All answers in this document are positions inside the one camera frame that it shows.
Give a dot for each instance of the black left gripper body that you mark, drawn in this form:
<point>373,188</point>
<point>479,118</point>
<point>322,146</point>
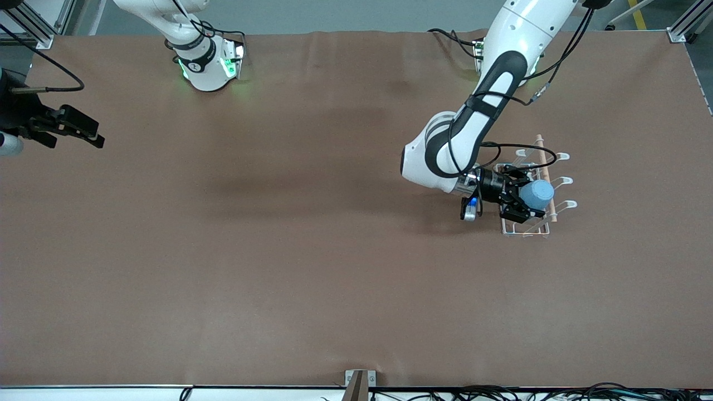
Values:
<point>492,186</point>

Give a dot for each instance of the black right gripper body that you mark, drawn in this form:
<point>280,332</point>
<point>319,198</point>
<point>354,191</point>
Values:
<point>16,111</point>

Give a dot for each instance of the blue plastic cup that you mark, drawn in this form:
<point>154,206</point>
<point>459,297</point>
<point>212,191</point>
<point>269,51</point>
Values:
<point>537,194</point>

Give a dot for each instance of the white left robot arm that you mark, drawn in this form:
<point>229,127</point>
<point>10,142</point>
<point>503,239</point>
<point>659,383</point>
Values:
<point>501,67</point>

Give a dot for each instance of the brown table mat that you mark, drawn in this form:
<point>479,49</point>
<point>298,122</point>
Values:
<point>278,250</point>

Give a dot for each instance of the aluminium frame profile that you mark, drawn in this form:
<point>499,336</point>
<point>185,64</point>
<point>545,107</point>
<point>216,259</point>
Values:
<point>688,22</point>
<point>36,28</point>

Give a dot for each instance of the metal bracket with brown post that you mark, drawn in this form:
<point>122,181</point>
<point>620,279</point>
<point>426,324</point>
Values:
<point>359,385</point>

